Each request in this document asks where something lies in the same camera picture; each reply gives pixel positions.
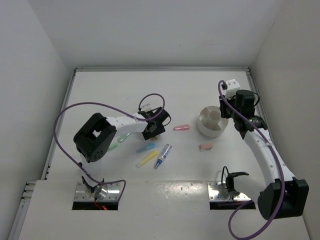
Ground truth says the blue highlighter pen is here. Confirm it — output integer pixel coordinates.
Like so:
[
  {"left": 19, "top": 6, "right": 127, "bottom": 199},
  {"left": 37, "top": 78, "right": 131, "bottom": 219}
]
[{"left": 136, "top": 142, "right": 156, "bottom": 154}]

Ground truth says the pink highlighter pen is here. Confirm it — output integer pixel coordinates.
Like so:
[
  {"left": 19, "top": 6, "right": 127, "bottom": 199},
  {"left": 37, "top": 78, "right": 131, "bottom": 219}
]
[{"left": 173, "top": 124, "right": 190, "bottom": 131}]

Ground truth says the green highlighter pen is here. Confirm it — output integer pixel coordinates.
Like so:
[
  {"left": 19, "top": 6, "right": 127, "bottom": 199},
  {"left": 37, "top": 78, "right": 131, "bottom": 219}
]
[{"left": 107, "top": 133, "right": 131, "bottom": 152}]

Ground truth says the white round divided container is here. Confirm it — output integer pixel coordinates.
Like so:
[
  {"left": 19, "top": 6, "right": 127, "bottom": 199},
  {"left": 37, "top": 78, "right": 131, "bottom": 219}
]
[{"left": 197, "top": 106, "right": 229, "bottom": 138}]

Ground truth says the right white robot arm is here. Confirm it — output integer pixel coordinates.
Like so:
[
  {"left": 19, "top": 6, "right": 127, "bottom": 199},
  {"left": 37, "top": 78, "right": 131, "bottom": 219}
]
[{"left": 219, "top": 90, "right": 309, "bottom": 220}]

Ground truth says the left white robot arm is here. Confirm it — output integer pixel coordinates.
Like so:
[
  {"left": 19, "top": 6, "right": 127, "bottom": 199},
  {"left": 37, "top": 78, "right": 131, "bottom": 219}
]
[{"left": 73, "top": 107, "right": 171, "bottom": 199}]

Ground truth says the clear glue stick blue cap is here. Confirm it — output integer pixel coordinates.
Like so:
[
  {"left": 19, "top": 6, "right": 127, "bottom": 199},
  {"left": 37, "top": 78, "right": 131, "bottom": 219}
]
[{"left": 154, "top": 144, "right": 172, "bottom": 169}]

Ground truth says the yellow highlighter pen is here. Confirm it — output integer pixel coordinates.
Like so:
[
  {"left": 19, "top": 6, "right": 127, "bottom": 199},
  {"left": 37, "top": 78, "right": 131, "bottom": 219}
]
[{"left": 135, "top": 150, "right": 158, "bottom": 169}]

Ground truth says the pink eraser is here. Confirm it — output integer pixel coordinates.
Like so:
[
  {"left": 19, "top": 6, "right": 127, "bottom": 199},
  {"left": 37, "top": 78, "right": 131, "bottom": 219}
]
[{"left": 199, "top": 143, "right": 213, "bottom": 152}]

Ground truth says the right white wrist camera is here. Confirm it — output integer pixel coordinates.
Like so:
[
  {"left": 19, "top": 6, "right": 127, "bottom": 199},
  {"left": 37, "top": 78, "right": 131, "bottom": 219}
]
[{"left": 222, "top": 79, "right": 241, "bottom": 99}]

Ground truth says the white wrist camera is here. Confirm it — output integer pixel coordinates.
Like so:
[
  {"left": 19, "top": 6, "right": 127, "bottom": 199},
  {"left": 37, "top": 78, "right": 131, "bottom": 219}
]
[
  {"left": 222, "top": 79, "right": 241, "bottom": 99},
  {"left": 140, "top": 103, "right": 152, "bottom": 112}
]

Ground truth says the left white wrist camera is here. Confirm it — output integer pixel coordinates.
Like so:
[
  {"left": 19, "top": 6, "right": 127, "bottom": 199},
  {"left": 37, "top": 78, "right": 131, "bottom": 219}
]
[{"left": 140, "top": 103, "right": 152, "bottom": 112}]

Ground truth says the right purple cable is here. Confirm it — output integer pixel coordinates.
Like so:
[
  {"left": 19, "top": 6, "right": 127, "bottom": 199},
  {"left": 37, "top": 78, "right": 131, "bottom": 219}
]
[{"left": 218, "top": 79, "right": 286, "bottom": 240}]

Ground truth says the aluminium frame rail right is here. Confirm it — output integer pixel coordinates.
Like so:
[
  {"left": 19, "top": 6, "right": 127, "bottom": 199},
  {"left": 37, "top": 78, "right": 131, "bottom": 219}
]
[{"left": 246, "top": 70, "right": 279, "bottom": 155}]

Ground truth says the aluminium frame rail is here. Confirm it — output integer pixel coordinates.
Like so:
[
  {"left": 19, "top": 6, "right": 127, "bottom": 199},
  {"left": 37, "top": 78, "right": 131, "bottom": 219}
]
[
  {"left": 246, "top": 70, "right": 279, "bottom": 155},
  {"left": 74, "top": 66, "right": 250, "bottom": 72},
  {"left": 41, "top": 67, "right": 78, "bottom": 180}
]

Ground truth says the aluminium frame rail back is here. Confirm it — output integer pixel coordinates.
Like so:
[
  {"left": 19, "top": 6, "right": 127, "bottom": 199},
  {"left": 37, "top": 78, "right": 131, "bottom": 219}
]
[{"left": 74, "top": 66, "right": 250, "bottom": 72}]

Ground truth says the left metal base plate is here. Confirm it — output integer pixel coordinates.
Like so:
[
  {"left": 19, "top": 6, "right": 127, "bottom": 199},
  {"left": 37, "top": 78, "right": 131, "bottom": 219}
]
[{"left": 73, "top": 182, "right": 120, "bottom": 202}]

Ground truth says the metal base plate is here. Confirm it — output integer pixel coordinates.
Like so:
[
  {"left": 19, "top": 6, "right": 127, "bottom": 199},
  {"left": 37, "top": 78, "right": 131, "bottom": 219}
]
[
  {"left": 73, "top": 182, "right": 120, "bottom": 202},
  {"left": 207, "top": 181, "right": 251, "bottom": 203}
]

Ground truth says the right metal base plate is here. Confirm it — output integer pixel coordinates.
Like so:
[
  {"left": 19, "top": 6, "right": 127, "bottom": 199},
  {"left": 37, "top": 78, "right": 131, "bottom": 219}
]
[{"left": 207, "top": 181, "right": 251, "bottom": 203}]

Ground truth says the aluminium frame rail left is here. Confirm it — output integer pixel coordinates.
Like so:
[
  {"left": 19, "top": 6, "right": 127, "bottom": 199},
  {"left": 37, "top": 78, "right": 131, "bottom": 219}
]
[{"left": 41, "top": 67, "right": 78, "bottom": 180}]

